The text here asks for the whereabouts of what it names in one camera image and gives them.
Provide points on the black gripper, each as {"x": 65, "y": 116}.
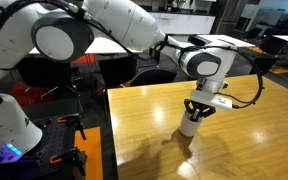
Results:
{"x": 199, "y": 108}

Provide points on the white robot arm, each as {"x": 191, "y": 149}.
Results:
{"x": 14, "y": 40}

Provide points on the white cup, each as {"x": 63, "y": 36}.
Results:
{"x": 189, "y": 128}

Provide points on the black round back chair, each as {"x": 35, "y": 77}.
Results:
{"x": 152, "y": 77}

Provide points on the small white table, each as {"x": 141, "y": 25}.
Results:
{"x": 239, "y": 40}

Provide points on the black square back chair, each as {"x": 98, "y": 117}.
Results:
{"x": 117, "y": 70}

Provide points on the large white table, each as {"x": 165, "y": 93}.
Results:
{"x": 100, "y": 46}

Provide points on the black perforated mounting board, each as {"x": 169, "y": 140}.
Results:
{"x": 54, "y": 136}

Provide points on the black chair metal legs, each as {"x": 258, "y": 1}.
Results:
{"x": 44, "y": 71}

